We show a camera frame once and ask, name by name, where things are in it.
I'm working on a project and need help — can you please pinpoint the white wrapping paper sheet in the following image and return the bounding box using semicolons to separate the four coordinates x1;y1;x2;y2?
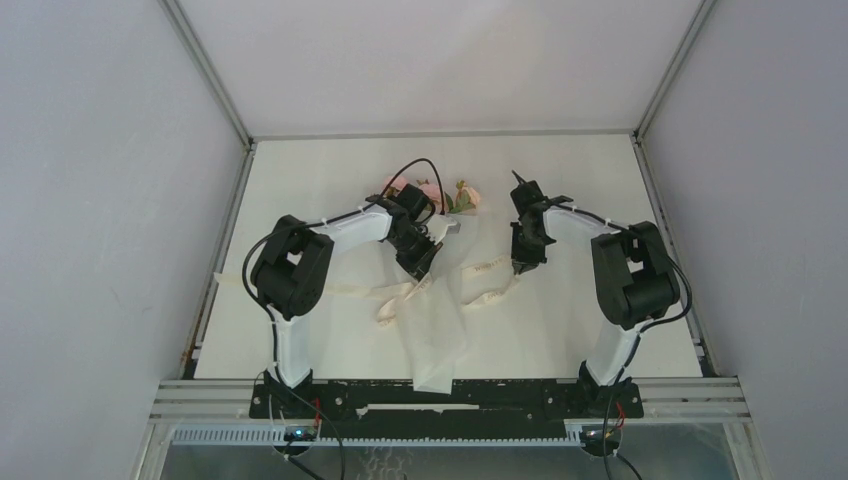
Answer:
396;214;481;395

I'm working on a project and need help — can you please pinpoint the circuit board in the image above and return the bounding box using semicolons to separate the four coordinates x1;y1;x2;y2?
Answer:
580;425;623;445
283;427;318;443

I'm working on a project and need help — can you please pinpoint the pink flower one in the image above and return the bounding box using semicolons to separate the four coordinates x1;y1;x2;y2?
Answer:
418;183;453;214

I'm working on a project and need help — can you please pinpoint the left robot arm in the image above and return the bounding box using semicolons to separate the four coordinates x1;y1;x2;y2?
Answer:
241;185;458;417

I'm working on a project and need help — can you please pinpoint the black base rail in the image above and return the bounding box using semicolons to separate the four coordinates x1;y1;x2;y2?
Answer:
248;379;644;439

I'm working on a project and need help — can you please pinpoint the right circuit board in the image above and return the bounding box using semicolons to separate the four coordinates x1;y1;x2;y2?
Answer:
580;425;623;445

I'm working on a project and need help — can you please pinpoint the pink flower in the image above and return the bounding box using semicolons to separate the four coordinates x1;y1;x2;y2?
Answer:
450;180;482;215

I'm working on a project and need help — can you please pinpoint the pink flower two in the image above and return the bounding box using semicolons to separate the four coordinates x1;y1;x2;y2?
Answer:
383;176;408;195

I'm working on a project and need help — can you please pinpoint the white slotted cable duct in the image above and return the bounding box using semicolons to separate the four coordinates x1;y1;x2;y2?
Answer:
171;425;583;447

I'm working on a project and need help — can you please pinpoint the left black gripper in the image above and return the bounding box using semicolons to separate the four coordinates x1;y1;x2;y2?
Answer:
388;228;443;284

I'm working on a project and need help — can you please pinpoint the left circuit board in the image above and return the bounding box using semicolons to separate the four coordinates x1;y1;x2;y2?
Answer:
283;427;318;443

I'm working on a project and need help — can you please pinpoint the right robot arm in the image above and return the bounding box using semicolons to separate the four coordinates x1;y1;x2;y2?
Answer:
510;178;692;416

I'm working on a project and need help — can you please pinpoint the cream ribbon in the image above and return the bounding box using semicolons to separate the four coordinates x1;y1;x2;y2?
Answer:
215;254;521;326

